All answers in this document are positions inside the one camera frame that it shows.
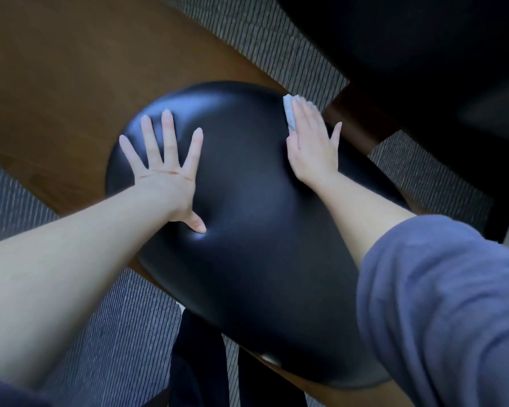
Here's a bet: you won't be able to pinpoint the person's left hand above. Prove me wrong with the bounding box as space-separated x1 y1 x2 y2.
118 109 208 235

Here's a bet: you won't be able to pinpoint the person's right hand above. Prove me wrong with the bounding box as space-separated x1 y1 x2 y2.
286 98 343 191

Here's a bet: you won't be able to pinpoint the light blue cleaning cloth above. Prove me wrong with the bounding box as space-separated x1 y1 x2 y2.
282 93 317 134

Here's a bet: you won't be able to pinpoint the wooden chair with black cushion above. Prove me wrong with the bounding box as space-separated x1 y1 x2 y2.
0 0 509 407

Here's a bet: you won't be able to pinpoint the person's right forearm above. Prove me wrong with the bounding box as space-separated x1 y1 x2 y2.
313 171 417 270

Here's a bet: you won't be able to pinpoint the person's left forearm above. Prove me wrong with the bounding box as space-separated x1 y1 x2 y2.
0 184 175 391

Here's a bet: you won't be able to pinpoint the black trousers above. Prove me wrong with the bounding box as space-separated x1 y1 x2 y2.
167 307 308 407

